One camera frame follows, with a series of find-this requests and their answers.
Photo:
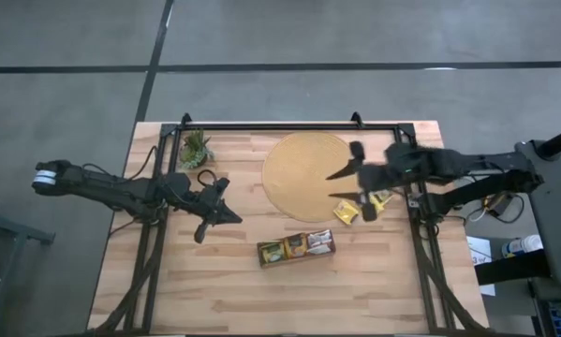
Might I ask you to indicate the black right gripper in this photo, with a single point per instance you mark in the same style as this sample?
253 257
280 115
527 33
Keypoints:
383 175

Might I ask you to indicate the golden yellow tea packet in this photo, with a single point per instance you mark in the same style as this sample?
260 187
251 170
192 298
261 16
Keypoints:
296 245

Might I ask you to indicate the black pole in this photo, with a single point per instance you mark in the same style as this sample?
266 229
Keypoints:
558 142

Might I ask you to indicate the small potted succulent plant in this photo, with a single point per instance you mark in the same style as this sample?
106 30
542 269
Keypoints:
196 150

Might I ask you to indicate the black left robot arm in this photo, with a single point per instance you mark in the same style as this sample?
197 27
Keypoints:
121 189

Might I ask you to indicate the white plastic bottle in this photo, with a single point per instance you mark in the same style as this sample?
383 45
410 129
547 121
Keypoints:
523 245

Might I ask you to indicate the black aluminium table frame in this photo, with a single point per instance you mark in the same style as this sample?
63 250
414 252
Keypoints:
284 127

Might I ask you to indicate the black chair armrest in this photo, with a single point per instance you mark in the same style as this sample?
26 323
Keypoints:
505 269

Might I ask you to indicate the dark wooden divided tray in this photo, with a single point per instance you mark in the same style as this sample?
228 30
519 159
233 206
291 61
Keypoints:
299 262

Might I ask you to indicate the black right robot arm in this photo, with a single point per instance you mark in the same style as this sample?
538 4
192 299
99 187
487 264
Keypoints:
472 164

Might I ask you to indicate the round woven straw placemat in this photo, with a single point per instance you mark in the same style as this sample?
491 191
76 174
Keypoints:
303 173

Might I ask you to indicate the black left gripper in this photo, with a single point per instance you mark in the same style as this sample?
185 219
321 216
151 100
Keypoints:
210 206

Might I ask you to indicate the black frame clamp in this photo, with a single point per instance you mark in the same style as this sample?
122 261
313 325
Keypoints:
186 118
356 118

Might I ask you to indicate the dark grey desk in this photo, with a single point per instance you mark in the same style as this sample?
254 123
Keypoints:
556 210

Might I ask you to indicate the white paper sheet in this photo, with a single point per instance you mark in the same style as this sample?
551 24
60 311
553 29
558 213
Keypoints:
480 245

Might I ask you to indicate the black power adapter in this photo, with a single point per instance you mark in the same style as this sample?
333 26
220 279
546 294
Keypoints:
497 203

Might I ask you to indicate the white and orange tea packet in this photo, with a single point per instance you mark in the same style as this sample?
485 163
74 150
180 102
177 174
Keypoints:
321 249
320 237

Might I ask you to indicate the grey metal stand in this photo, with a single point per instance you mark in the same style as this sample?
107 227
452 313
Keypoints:
4 227

